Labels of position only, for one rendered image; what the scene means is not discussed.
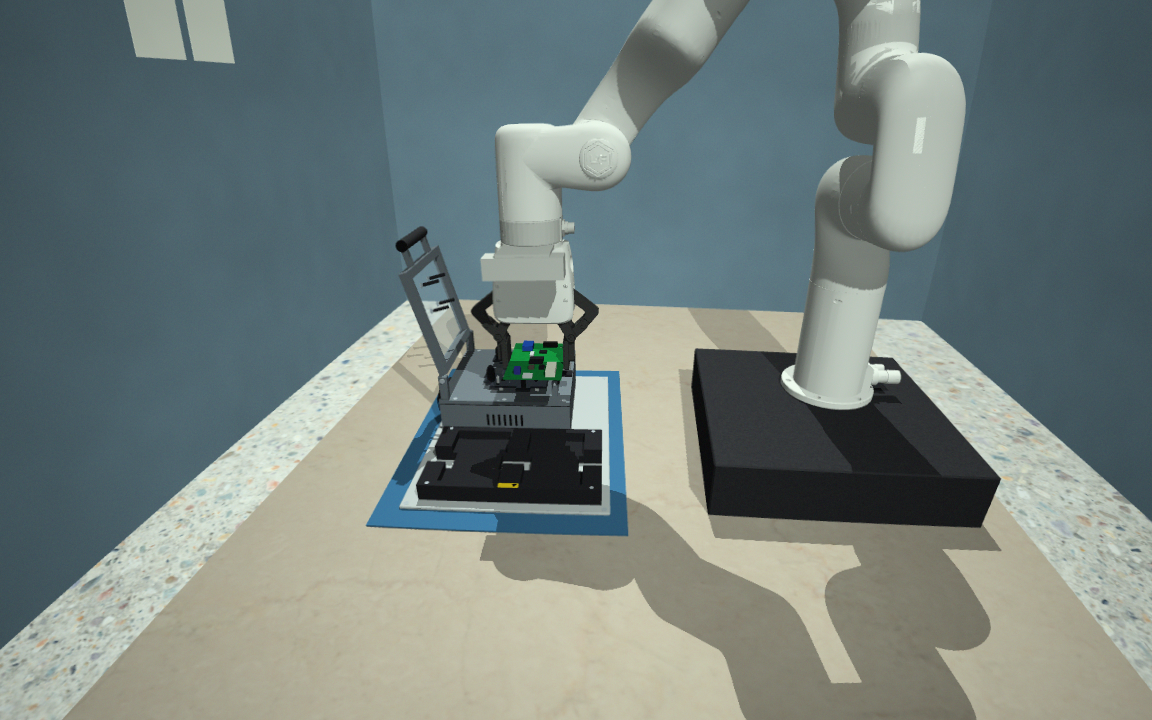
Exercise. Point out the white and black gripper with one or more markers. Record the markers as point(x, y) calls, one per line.
point(536, 302)

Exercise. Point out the green circuit board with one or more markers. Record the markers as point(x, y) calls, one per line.
point(535, 361)

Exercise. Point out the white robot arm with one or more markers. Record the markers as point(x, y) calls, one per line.
point(910, 107)

